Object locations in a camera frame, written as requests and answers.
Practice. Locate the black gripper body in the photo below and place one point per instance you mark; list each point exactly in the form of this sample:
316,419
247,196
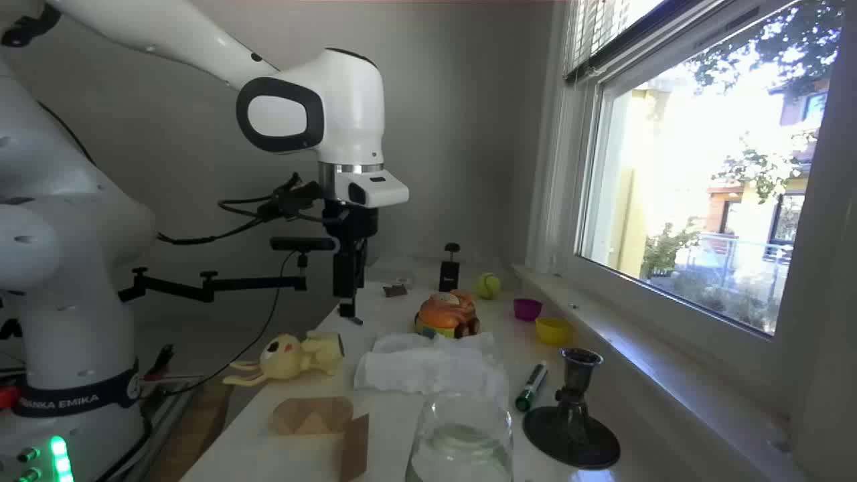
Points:
348,223

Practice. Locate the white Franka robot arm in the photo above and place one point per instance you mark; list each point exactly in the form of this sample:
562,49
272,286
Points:
80,270

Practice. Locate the small dark block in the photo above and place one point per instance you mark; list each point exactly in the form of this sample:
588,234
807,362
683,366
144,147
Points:
395,290

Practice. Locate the yellow plush toy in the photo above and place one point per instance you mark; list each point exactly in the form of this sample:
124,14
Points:
289,356

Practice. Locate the small black bottle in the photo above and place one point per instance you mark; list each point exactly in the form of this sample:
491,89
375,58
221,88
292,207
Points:
450,273

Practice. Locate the colourful toy burger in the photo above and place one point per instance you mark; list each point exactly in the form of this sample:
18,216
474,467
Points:
444,315

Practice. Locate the green tennis ball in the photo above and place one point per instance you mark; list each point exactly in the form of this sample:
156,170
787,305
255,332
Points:
488,286

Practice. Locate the brown cardboard piece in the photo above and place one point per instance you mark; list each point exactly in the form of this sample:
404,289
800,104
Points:
353,448

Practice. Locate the purple plastic cup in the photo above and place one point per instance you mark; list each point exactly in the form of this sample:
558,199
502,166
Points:
529,309

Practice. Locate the clear glass bowl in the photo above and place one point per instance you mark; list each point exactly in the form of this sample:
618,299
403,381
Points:
458,445

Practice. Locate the yellow plastic cup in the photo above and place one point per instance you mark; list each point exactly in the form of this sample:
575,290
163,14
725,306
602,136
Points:
551,333

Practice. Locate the green marker pen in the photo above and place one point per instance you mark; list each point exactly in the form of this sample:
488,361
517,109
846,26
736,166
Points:
531,388

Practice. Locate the brown wooden board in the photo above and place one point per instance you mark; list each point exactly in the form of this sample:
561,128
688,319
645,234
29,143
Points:
190,432

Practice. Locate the black candlestick holder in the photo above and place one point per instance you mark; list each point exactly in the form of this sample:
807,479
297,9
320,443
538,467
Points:
571,429

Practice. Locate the white window blinds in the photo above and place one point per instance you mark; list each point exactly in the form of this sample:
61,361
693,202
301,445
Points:
605,32

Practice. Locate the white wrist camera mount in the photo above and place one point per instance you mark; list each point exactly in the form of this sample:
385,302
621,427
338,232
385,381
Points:
381,191

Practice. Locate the window with white frame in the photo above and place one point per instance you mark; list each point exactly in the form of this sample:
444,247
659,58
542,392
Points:
696,163

